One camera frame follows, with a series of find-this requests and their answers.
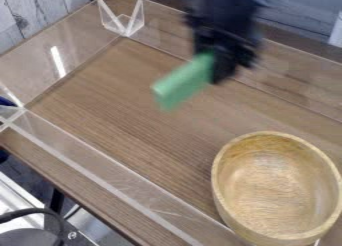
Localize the clear acrylic corner bracket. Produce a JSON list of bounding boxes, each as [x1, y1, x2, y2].
[[97, 0, 144, 38]]

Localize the clear acrylic wall panels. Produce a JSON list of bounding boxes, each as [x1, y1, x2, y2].
[[0, 0, 342, 246]]

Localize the light wooden bowl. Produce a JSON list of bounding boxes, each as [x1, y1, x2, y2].
[[211, 131, 342, 246]]

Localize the green rectangular block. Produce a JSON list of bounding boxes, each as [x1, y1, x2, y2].
[[150, 53, 213, 110]]

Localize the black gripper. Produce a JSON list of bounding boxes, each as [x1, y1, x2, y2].
[[184, 0, 263, 84]]

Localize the black table leg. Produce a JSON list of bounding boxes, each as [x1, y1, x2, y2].
[[49, 189, 65, 214]]

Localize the black cable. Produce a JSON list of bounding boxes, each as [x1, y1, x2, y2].
[[0, 207, 66, 246]]

